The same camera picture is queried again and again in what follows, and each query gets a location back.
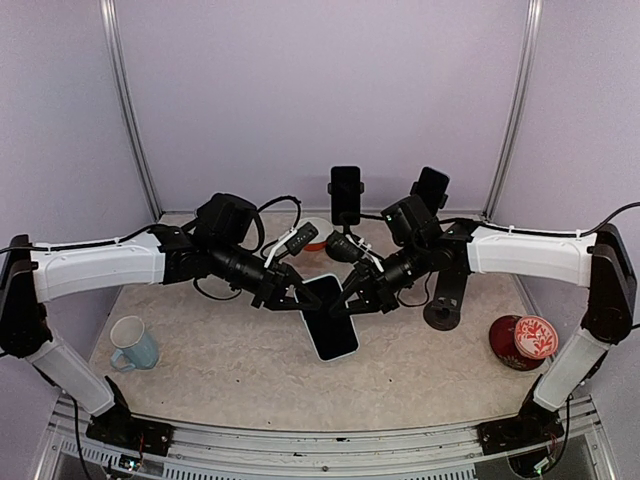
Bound right flat black phone stand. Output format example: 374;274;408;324
423;269;468;331

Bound black pole phone stand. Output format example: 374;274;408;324
410;181;448;217
327;181;364;233

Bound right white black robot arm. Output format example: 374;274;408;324
328;195;637;444

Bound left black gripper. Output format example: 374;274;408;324
210;238;322;309

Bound black teal phone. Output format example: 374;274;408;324
328;166;363;225

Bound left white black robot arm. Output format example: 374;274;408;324
1;193;321;445

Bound dark red saucer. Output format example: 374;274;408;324
489;315;544;372

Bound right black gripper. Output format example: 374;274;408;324
327;238;429;316

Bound red patterned bowl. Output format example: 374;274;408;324
514;316;559;360

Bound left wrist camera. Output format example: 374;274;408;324
264;222;319;268

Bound blue cased bottom phone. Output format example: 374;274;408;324
301;274;360;362

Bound aluminium frame post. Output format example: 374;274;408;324
482;0;544;220
99;0;163;220

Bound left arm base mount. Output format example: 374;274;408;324
86;376;174;457

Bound light blue mug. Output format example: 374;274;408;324
109;316;160;373

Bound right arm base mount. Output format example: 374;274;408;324
477;376;565;455

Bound left aluminium frame post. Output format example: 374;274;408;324
99;0;163;220

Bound right aluminium frame post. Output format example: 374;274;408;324
482;0;544;220

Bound orange white bowl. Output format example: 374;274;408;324
299;216;334;252

